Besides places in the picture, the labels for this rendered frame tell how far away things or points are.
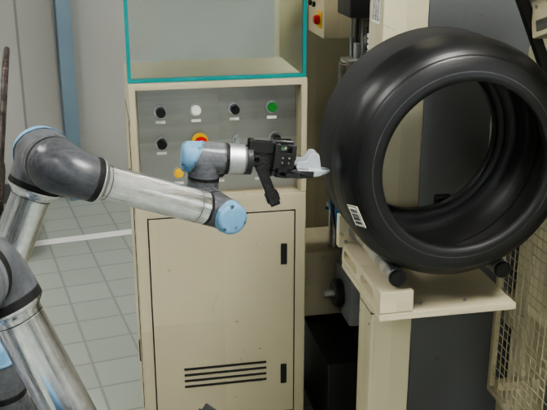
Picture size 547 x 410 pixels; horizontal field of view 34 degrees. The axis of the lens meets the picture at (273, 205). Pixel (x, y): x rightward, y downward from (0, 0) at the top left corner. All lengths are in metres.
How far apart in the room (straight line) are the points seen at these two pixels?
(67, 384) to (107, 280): 3.15
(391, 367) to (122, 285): 1.97
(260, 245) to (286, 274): 0.14
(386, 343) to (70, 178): 1.27
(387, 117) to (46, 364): 1.04
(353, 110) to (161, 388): 1.37
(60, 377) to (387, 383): 1.62
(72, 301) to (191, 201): 2.42
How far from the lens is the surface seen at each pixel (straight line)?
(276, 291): 2.96
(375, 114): 2.04
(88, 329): 4.02
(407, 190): 2.56
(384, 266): 2.26
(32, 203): 1.96
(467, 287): 2.45
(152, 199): 1.90
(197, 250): 2.85
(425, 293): 2.39
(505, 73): 2.13
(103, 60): 5.64
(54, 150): 1.85
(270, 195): 2.14
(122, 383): 3.58
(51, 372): 1.34
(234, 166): 2.08
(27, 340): 1.33
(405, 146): 2.52
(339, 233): 2.52
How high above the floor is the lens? 1.79
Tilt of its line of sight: 19 degrees down
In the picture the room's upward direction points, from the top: straight up
